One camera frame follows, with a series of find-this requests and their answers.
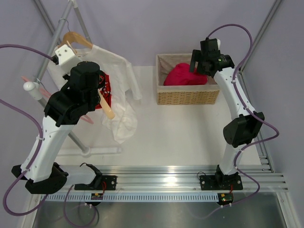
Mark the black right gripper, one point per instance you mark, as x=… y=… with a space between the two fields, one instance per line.
x=196 y=57

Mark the red t shirt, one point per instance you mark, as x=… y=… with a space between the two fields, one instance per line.
x=181 y=76

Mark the light wooden hanger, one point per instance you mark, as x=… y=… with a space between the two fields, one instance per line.
x=105 y=106

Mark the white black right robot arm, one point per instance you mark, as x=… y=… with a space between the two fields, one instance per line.
x=243 y=127

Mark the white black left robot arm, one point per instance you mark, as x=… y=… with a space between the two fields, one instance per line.
x=76 y=98

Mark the white printed t shirt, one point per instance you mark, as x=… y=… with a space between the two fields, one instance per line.
x=121 y=79

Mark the brown wooden hanger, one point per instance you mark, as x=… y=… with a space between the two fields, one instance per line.
x=73 y=37

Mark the pink plastic hanger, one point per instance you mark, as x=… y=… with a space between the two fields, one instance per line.
x=47 y=94

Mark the wicker basket with liner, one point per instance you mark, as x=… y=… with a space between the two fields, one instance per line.
x=185 y=94

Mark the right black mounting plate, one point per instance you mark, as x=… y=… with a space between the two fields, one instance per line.
x=209 y=182

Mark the black mounting plate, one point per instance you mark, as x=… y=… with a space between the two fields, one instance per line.
x=209 y=182
x=108 y=182

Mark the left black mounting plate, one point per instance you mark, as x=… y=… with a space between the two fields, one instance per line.
x=108 y=182

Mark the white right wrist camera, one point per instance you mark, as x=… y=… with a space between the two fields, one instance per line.
x=214 y=44

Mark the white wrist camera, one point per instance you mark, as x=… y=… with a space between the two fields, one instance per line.
x=214 y=44
x=65 y=57

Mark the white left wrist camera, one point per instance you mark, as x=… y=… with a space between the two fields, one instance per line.
x=65 y=57

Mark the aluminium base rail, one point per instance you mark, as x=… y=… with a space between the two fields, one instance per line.
x=184 y=178

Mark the white slotted cable duct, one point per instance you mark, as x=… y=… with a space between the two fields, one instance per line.
x=134 y=197

